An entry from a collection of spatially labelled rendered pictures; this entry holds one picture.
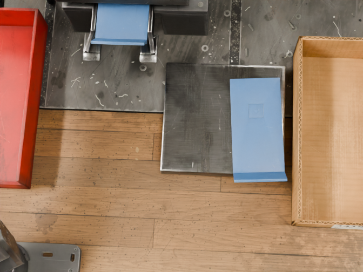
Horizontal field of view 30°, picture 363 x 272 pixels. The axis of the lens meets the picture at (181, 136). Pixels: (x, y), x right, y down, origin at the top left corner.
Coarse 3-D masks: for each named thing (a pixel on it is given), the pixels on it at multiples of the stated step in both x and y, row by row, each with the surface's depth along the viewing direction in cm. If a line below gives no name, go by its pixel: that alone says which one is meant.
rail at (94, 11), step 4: (96, 4) 92; (92, 8) 92; (96, 8) 92; (92, 12) 92; (96, 12) 92; (92, 16) 92; (96, 16) 92; (92, 20) 92; (96, 20) 92; (92, 24) 92; (92, 28) 92
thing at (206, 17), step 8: (208, 8) 95; (72, 16) 96; (80, 16) 96; (88, 16) 95; (160, 16) 94; (168, 16) 94; (176, 16) 94; (184, 16) 94; (192, 16) 94; (200, 16) 94; (208, 16) 97; (72, 24) 98; (80, 24) 98; (88, 24) 98; (168, 24) 97; (176, 24) 97; (184, 24) 96; (192, 24) 96; (200, 24) 96; (208, 24) 98; (168, 32) 100; (176, 32) 99; (184, 32) 99; (192, 32) 99; (200, 32) 99
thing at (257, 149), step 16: (240, 80) 96; (256, 80) 95; (272, 80) 95; (240, 96) 95; (256, 96) 95; (272, 96) 95; (240, 112) 94; (272, 112) 94; (240, 128) 94; (256, 128) 94; (272, 128) 94; (240, 144) 93; (256, 144) 93; (272, 144) 93; (240, 160) 93; (256, 160) 93; (272, 160) 92; (240, 176) 91; (256, 176) 90; (272, 176) 90
